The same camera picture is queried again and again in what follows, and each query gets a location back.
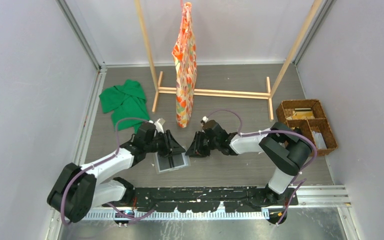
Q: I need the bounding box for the orange patterned hanging cloth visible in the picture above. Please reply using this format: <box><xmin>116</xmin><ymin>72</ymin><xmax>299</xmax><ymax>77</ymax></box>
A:
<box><xmin>171</xmin><ymin>2</ymin><xmax>197</xmax><ymax>128</ymax></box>

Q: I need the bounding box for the grey card holder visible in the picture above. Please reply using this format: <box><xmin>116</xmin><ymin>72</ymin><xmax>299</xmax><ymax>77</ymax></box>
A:
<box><xmin>154</xmin><ymin>151</ymin><xmax>191</xmax><ymax>175</ymax></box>

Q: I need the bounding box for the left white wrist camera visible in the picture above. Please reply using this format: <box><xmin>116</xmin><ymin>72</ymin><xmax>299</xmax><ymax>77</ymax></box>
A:
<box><xmin>149</xmin><ymin>118</ymin><xmax>166</xmax><ymax>133</ymax></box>

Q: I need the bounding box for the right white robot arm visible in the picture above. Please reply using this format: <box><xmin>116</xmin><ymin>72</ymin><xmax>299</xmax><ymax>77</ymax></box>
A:
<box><xmin>185</xmin><ymin>120</ymin><xmax>317</xmax><ymax>205</ymax></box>

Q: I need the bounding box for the wooden hanging rack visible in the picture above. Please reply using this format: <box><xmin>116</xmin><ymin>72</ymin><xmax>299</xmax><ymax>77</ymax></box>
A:
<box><xmin>134</xmin><ymin>0</ymin><xmax>323</xmax><ymax>122</ymax></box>

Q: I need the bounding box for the brown wicker basket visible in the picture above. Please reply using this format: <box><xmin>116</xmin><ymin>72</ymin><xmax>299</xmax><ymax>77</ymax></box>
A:
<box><xmin>275</xmin><ymin>99</ymin><xmax>338</xmax><ymax>156</ymax></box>

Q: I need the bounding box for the white paper in basket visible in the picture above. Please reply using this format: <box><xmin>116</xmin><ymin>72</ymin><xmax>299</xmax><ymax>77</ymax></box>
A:
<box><xmin>311</xmin><ymin>131</ymin><xmax>327</xmax><ymax>149</ymax></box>

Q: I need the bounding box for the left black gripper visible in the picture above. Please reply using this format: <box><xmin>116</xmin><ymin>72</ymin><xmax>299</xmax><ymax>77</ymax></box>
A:
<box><xmin>144</xmin><ymin>130</ymin><xmax>185</xmax><ymax>158</ymax></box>

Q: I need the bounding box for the gold card in basket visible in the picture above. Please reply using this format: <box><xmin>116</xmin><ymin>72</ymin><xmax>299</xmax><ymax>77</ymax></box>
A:
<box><xmin>286</xmin><ymin>108</ymin><xmax>315</xmax><ymax>120</ymax></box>

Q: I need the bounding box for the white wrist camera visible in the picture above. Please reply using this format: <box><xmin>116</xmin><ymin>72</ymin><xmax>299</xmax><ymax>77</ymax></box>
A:
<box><xmin>149</xmin><ymin>118</ymin><xmax>166</xmax><ymax>133</ymax></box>
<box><xmin>200</xmin><ymin>116</ymin><xmax>210</xmax><ymax>126</ymax></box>

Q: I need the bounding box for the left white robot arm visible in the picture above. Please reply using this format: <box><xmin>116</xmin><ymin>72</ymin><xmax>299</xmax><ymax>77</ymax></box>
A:
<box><xmin>46</xmin><ymin>121</ymin><xmax>186</xmax><ymax>223</ymax></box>

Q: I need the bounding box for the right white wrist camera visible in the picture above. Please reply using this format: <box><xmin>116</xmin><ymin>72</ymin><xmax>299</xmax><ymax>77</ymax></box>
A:
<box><xmin>200</xmin><ymin>116</ymin><xmax>210</xmax><ymax>126</ymax></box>

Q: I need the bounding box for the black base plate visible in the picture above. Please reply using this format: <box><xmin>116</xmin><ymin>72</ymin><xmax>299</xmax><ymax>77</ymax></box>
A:
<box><xmin>111</xmin><ymin>186</ymin><xmax>298</xmax><ymax>213</ymax></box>

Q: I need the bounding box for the green cloth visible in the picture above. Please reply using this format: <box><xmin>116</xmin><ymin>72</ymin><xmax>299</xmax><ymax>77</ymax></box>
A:
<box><xmin>99</xmin><ymin>79</ymin><xmax>150</xmax><ymax>132</ymax></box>

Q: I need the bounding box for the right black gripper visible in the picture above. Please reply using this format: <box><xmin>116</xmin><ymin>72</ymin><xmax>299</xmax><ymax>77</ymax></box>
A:
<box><xmin>186</xmin><ymin>131</ymin><xmax>220</xmax><ymax>158</ymax></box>

